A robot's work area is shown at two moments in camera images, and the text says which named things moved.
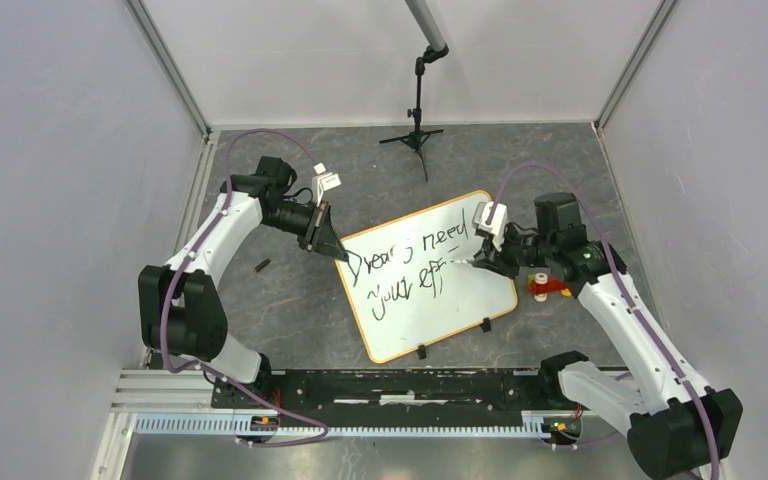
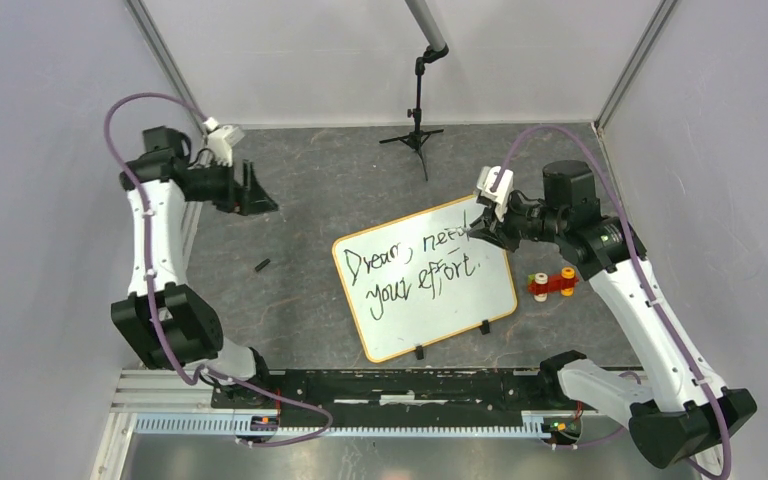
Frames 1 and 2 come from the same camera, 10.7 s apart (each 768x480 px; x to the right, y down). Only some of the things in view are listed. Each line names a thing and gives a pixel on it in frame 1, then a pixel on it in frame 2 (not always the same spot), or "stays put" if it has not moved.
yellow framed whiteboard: (402, 291) stays put
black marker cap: (262, 264) stays put
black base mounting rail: (391, 389) stays put
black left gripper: (321, 236) → (251, 198)
